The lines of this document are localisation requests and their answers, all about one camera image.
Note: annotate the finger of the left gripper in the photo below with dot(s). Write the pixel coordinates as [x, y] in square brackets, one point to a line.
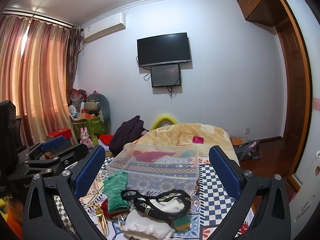
[53, 145]

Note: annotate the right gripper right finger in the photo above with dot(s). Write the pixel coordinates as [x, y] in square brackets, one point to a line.
[272, 218]

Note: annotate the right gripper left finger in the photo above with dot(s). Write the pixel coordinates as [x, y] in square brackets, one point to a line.
[41, 219]

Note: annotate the green knitted cloth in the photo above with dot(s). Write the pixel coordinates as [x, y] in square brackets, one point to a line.
[113, 187]

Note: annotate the black patterned strap bag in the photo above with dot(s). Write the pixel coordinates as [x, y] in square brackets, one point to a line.
[170, 205]

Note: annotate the yellow green sponge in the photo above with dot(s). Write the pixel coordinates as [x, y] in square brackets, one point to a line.
[182, 223]

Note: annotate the red gift box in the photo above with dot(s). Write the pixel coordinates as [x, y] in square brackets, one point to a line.
[65, 132]

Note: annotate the pink rabbit figurine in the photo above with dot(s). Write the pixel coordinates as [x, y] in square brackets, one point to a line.
[85, 139]

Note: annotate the grey pink bag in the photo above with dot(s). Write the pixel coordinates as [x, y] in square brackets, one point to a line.
[249, 150]

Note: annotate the red embroidered pouch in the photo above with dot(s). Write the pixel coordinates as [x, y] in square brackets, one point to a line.
[104, 207]

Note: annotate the green cardboard box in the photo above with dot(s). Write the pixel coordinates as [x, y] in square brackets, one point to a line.
[94, 127]

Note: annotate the grey plush toy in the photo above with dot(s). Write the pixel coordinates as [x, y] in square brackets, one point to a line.
[99, 105]

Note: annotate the dark purple garment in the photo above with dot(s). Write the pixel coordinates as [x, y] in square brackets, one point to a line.
[129, 131]

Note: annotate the white fluffy cloth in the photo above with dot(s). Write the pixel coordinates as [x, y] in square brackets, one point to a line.
[140, 226]

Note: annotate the beige floral blanket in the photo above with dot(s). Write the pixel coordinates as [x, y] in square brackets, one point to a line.
[192, 134]

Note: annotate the clear plastic storage box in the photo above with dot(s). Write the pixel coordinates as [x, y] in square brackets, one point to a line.
[158, 168]

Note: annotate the pink striped curtain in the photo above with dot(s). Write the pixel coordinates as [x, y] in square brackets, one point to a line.
[38, 67]

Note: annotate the white air conditioner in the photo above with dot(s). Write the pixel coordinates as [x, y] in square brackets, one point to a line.
[104, 27]

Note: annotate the wooden overhead cabinet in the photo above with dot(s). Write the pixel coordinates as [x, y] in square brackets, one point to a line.
[265, 12]

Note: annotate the wooden door frame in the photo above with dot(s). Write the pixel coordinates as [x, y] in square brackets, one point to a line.
[299, 88]

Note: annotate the white wall socket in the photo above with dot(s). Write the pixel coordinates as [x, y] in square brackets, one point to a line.
[247, 130]

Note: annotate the small wall monitor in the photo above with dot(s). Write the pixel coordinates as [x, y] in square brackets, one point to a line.
[165, 76]

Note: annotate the black wall television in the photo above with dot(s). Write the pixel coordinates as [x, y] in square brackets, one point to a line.
[163, 49]

